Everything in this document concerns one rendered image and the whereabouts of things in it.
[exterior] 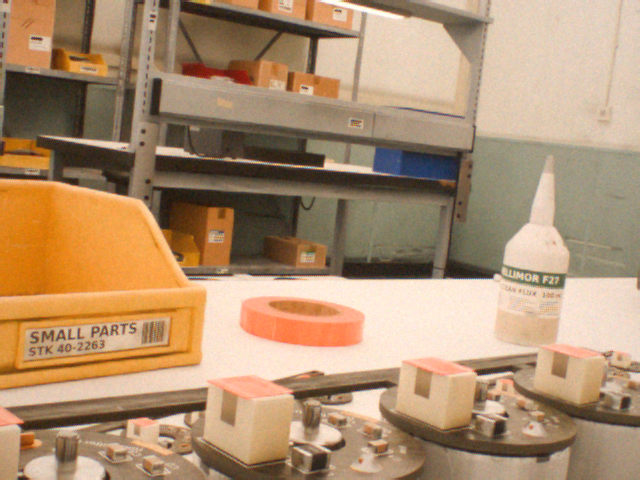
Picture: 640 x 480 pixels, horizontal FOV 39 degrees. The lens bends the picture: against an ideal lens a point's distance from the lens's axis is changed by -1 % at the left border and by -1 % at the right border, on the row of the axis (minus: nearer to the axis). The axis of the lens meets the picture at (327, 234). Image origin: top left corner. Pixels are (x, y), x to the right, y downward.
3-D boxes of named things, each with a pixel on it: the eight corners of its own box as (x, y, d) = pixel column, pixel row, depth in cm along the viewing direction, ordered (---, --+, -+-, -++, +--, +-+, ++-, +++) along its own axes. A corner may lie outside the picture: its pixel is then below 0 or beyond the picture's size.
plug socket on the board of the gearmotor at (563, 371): (609, 400, 13) (616, 354, 13) (575, 407, 12) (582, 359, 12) (562, 385, 14) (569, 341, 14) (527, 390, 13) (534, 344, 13)
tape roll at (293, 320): (344, 322, 49) (346, 300, 48) (377, 350, 43) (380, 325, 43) (231, 314, 47) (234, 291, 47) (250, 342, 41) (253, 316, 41)
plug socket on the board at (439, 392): (484, 424, 11) (492, 370, 11) (437, 432, 11) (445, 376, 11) (436, 405, 12) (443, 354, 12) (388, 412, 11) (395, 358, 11)
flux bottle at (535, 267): (483, 337, 49) (508, 150, 48) (507, 330, 52) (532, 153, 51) (543, 350, 47) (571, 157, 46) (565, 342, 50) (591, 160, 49)
